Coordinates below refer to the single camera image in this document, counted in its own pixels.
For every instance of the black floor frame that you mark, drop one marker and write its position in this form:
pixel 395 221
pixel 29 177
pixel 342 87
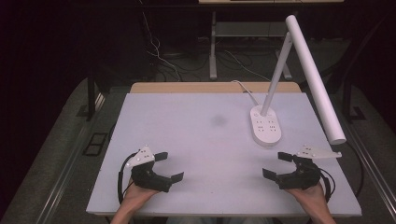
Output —
pixel 95 144

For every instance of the white table sheet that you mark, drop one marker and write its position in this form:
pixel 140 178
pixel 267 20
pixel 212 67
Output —
pixel 202 149

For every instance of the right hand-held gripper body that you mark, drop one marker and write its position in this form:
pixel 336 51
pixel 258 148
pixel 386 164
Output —
pixel 303 174

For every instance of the person's left hand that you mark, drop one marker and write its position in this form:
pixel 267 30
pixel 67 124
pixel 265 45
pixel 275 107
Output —
pixel 138 195

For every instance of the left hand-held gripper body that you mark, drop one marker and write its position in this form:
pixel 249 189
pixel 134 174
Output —
pixel 146 175

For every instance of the white desk lamp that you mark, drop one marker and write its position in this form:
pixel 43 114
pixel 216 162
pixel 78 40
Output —
pixel 311 77

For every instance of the grey metal desk frame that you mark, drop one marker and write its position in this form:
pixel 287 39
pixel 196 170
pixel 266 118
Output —
pixel 213 53

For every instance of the person's right hand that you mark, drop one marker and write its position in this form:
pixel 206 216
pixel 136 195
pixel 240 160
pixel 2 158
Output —
pixel 308 196

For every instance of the black metal stand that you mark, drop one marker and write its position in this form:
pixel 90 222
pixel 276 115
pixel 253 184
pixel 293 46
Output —
pixel 91 96
pixel 347 99

